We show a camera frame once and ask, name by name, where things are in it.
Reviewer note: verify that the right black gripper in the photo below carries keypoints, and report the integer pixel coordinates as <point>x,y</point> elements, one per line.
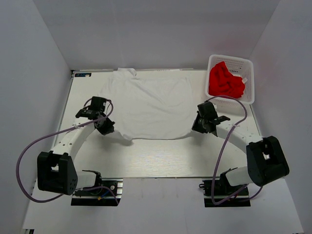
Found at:
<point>196,126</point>

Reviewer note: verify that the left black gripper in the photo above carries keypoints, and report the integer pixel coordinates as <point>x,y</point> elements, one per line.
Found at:
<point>108,128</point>

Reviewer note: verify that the red t shirt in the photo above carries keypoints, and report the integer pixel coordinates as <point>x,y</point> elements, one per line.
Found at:
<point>222,82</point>

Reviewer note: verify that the white t shirt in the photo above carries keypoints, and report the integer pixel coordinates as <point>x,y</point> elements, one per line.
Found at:
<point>156,108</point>

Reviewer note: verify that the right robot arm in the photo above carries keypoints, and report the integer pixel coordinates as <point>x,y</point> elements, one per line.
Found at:
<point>266,161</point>

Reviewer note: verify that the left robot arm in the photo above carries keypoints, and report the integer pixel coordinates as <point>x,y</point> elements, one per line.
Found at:
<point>55,169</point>

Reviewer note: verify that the blue table label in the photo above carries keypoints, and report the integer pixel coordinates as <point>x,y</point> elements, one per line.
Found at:
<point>82,75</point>

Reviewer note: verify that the white plastic basket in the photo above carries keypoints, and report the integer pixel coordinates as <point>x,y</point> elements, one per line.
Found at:
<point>238,67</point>

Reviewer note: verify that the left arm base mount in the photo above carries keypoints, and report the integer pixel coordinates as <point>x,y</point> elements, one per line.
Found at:
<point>108,195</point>

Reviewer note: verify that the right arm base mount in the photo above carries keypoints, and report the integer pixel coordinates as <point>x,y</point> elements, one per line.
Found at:
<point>221,192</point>

